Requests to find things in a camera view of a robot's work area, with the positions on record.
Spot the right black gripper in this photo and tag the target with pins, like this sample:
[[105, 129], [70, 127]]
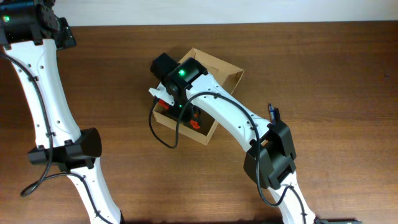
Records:
[[188, 113]]

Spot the orange utility knife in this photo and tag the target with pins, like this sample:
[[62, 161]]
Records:
[[165, 105]]

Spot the cardboard box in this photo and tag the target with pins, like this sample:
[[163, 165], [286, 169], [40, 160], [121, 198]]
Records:
[[226, 74]]

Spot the blue pen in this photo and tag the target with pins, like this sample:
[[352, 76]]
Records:
[[272, 114]]

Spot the black white marker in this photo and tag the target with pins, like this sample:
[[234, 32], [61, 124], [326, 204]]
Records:
[[277, 115]]

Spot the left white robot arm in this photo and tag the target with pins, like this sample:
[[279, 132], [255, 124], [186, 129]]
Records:
[[31, 35]]

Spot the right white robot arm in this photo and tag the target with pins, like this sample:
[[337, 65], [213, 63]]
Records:
[[188, 89]]

